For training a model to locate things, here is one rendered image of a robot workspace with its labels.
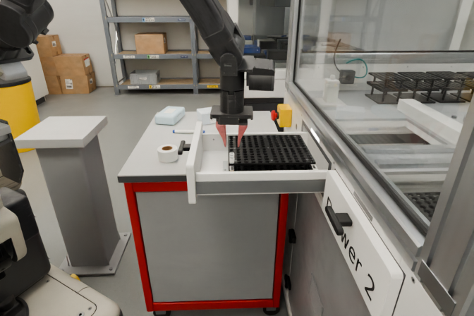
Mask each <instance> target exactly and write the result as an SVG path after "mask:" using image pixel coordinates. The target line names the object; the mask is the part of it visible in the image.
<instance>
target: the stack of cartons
mask: <svg viewBox="0 0 474 316"><path fill-rule="evenodd" d="M36 40H37V41H38V42H39V43H38V44H36V47H37V51H38V54H39V59H40V62H41V65H42V70H43V73H44V78H45V81H46V84H47V89H48V92H49V94H48V95H60V94H89V93H91V92H92V91H94V90H95V89H97V86H96V80H95V72H94V71H93V69H92V64H91V60H90V55H89V54H62V50H61V44H60V41H59V36H58V35H38V37H37V39H36Z"/></svg>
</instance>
